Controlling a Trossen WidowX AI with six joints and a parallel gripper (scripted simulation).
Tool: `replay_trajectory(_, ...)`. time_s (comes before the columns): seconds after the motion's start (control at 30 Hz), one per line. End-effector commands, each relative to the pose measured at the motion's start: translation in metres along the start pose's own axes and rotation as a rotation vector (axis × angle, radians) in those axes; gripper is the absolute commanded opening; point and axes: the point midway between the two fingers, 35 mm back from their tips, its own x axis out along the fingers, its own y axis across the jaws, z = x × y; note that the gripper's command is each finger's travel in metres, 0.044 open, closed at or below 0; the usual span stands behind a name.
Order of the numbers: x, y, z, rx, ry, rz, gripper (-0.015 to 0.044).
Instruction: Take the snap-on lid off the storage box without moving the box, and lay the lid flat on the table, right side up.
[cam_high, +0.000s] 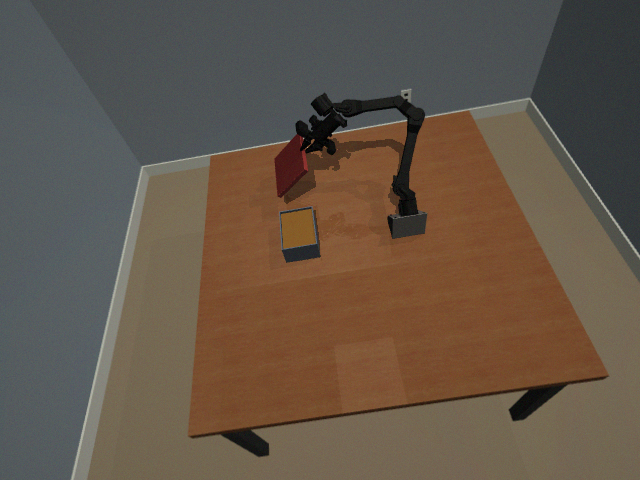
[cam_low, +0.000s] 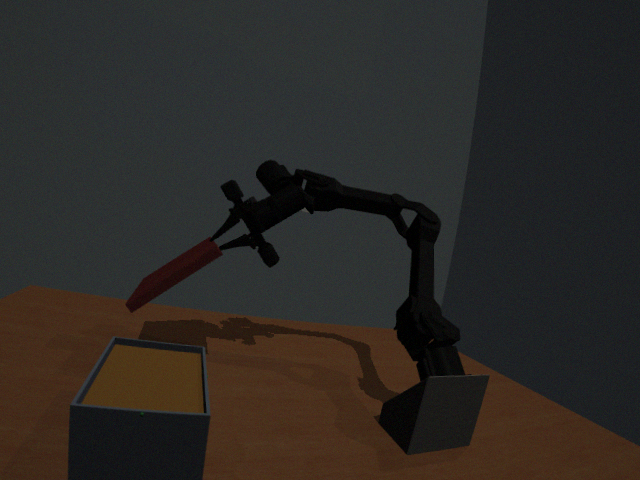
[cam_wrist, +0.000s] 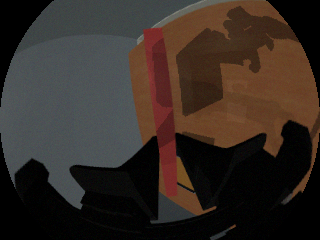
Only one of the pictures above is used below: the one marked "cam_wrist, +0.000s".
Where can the dark red lid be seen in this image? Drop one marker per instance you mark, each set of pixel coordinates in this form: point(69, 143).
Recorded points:
point(162, 104)

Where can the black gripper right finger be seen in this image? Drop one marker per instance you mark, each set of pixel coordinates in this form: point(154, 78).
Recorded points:
point(209, 167)

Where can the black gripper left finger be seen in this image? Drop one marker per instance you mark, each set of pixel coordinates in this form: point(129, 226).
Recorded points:
point(138, 178)

